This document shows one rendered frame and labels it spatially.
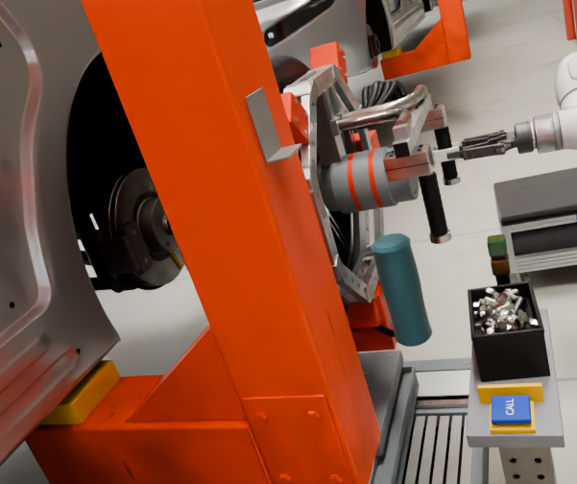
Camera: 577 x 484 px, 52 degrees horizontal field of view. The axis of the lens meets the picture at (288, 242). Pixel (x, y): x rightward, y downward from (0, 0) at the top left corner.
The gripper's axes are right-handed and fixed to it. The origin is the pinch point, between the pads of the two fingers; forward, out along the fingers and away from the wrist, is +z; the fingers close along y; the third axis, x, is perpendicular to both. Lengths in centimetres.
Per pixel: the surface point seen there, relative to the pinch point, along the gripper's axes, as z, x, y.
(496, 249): -9.2, -19.0, -19.7
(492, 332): -7.3, -27.7, -40.6
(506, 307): -10.2, -26.3, -33.5
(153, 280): 75, -10, -33
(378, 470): 27, -69, -38
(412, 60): 57, -20, 338
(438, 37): 35, -8, 340
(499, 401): -8, -35, -53
